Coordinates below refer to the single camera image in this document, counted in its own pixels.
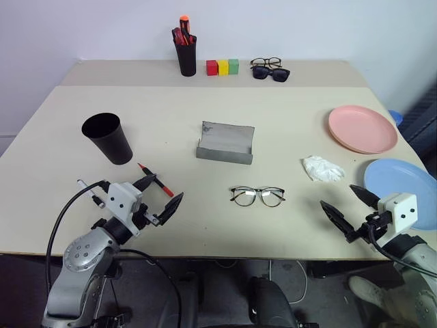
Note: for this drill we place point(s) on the red wooden block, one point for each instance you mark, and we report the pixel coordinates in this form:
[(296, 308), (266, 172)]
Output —
[(211, 67)]

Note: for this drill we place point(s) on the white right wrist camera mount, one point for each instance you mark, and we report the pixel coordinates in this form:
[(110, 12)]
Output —
[(399, 208)]

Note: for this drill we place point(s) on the dark rounded shape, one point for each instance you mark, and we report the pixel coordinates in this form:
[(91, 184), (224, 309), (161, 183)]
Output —
[(269, 300)]

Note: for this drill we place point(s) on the green wooden block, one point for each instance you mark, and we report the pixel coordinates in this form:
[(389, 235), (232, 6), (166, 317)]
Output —
[(233, 66)]

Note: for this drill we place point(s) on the blue round plate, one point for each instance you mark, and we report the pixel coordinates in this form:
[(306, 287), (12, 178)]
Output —
[(396, 177)]

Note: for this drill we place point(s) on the dark frame clear glasses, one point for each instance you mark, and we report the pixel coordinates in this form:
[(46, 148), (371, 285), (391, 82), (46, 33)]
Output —
[(273, 63)]

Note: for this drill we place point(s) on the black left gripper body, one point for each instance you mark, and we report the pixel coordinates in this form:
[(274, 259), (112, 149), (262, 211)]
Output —
[(145, 215)]

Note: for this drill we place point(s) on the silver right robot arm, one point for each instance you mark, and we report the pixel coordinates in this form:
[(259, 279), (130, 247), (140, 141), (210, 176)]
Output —
[(421, 261)]

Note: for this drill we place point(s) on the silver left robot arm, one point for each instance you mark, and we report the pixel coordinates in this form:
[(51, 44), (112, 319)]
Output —
[(82, 254)]

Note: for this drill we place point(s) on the black plastic cup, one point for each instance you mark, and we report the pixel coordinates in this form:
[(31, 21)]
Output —
[(109, 143)]

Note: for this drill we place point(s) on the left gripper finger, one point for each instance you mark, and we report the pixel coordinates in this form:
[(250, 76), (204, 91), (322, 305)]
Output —
[(147, 180), (171, 208)]

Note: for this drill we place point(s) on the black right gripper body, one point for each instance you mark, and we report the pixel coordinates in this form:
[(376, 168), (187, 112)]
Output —
[(373, 227)]

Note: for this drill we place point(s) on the white tissue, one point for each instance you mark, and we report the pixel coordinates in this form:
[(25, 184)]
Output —
[(321, 169)]

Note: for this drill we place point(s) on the silver black pen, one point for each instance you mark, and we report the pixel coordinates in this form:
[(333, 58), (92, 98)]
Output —
[(92, 195)]

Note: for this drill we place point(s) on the dark ribbed panel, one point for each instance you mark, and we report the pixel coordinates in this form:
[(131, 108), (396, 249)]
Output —
[(421, 119)]

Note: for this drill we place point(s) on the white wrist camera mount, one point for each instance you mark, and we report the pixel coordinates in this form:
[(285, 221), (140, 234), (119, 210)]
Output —
[(399, 208), (121, 200)]

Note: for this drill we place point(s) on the black tool holder cup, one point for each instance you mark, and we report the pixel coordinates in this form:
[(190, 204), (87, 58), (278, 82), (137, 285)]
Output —
[(186, 61)]

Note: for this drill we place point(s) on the grey glasses case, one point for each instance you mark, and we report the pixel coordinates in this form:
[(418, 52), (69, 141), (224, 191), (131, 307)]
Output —
[(222, 143)]

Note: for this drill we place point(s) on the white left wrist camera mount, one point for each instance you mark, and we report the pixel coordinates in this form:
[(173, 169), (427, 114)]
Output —
[(121, 200)]

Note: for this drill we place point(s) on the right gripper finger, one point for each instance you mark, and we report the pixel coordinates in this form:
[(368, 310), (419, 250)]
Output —
[(336, 218), (365, 196)]

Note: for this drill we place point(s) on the yellow wooden block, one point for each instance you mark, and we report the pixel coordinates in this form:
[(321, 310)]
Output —
[(223, 67)]

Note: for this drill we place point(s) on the blue plastic container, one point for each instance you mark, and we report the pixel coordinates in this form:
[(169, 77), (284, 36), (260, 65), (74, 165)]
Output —
[(396, 118)]

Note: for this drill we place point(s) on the tortoise frame clear glasses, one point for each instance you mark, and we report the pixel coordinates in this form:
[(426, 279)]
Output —
[(244, 198)]

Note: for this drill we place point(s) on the black sunglasses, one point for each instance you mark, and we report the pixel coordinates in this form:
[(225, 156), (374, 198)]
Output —
[(280, 75)]

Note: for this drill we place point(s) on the red black marker pen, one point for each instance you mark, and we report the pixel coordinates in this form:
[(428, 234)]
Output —
[(166, 189)]

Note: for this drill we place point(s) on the pink round plate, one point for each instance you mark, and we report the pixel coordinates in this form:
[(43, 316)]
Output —
[(362, 128)]

